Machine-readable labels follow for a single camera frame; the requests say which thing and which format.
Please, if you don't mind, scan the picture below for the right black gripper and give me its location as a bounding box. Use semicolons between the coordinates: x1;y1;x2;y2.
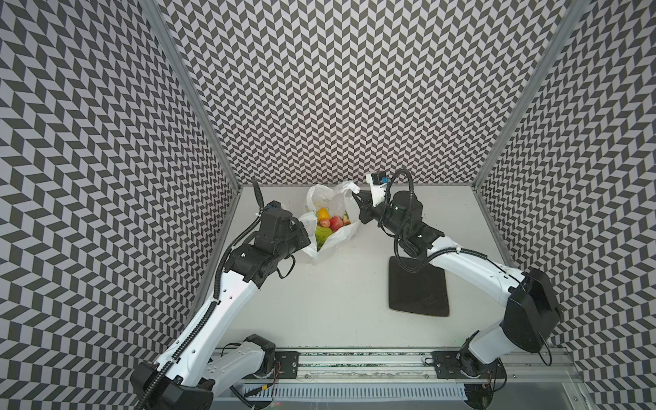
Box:
351;188;407;237

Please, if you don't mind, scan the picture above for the green pear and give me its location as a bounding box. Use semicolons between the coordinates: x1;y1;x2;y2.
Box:
315;225;333;250

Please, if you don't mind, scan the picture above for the white plastic bag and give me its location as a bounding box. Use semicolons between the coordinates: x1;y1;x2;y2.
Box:
299;181;360;264

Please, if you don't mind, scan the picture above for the red apple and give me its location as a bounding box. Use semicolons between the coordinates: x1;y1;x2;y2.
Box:
330;215;344;232

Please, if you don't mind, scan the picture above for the yellow lemon with leaves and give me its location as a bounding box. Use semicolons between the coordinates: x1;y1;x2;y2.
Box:
317;208;331;228

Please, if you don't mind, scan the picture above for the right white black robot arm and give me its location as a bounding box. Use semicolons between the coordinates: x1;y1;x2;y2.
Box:
355;188;562;379

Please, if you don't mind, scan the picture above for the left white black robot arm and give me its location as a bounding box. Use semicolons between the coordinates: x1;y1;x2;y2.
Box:
131;201;310;409

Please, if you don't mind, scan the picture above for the black square tray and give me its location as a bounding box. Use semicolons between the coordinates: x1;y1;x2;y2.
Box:
388;257;450;317

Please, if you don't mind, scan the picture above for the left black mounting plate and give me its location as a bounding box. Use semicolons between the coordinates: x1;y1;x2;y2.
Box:
274;350;300;380

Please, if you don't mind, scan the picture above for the black mounting plate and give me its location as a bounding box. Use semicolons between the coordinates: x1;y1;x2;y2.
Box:
274;350;300;380
430;350;507;380

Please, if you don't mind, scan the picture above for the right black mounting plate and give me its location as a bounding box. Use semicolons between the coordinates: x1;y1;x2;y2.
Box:
430;350;507;380

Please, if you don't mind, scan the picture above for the white vent grille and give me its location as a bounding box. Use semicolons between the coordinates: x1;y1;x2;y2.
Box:
242;384;467;402

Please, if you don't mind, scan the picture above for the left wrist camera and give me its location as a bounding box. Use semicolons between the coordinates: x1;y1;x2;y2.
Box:
265;201;283;212

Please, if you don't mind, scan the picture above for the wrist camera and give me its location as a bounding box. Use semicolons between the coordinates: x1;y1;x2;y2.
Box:
265;201;283;212
366;171;390;208

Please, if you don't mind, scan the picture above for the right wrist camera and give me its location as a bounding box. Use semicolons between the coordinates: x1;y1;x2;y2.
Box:
366;171;390;208

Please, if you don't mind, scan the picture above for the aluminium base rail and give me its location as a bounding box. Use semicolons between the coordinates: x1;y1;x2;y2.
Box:
214;347;585;385

